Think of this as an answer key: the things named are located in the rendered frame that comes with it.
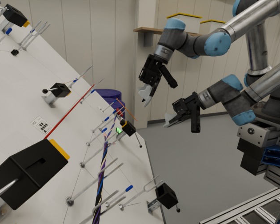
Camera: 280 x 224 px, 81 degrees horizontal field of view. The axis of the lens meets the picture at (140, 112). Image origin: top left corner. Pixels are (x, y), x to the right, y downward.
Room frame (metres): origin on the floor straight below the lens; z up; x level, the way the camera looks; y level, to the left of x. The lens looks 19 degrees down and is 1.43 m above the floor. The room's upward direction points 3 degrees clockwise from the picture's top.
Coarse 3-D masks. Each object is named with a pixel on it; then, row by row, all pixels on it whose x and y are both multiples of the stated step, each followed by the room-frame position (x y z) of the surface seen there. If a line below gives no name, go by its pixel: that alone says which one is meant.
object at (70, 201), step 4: (108, 164) 0.26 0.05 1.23; (120, 164) 0.27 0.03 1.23; (104, 168) 0.26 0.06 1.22; (116, 168) 0.26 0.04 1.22; (100, 172) 0.26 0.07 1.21; (112, 172) 0.26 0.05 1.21; (96, 180) 0.26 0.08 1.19; (88, 184) 0.26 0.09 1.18; (92, 184) 0.26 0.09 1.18; (84, 188) 0.26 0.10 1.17; (80, 192) 0.26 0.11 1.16; (76, 196) 0.26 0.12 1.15; (68, 200) 0.25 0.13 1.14; (72, 200) 0.25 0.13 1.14; (68, 204) 0.25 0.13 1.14; (72, 204) 0.25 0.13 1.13
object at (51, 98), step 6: (54, 84) 0.48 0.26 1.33; (60, 84) 0.50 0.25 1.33; (42, 90) 0.44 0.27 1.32; (48, 90) 0.45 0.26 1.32; (54, 90) 0.48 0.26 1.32; (60, 90) 0.48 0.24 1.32; (66, 90) 0.50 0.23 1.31; (42, 96) 0.49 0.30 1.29; (48, 96) 0.49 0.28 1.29; (54, 96) 0.49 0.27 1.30; (60, 96) 0.49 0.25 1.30; (48, 102) 0.49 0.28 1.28
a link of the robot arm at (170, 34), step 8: (168, 24) 0.71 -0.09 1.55; (176, 24) 0.69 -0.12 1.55; (184, 24) 0.71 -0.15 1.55; (168, 32) 0.69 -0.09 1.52; (176, 32) 0.69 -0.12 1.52; (184, 32) 0.72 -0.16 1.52; (160, 40) 0.71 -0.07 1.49; (168, 40) 0.69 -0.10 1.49; (176, 40) 0.70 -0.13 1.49; (184, 40) 0.71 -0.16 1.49; (176, 48) 0.73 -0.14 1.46
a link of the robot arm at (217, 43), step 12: (264, 0) 0.71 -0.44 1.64; (276, 0) 0.71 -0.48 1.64; (252, 12) 0.68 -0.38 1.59; (264, 12) 0.69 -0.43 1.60; (276, 12) 0.74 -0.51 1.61; (228, 24) 0.65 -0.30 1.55; (240, 24) 0.65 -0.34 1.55; (252, 24) 0.67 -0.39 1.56; (204, 36) 0.65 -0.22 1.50; (216, 36) 0.59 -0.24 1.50; (228, 36) 0.60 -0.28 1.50; (240, 36) 0.67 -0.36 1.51; (204, 48) 0.63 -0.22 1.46; (216, 48) 0.59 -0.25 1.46; (228, 48) 0.61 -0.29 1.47
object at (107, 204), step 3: (129, 186) 0.32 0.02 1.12; (132, 186) 0.32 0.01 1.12; (126, 189) 0.32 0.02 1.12; (129, 189) 0.32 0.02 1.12; (123, 192) 0.32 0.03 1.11; (120, 195) 0.32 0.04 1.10; (117, 198) 0.32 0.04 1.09; (111, 201) 0.32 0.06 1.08; (105, 204) 0.31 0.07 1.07; (108, 204) 0.31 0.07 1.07
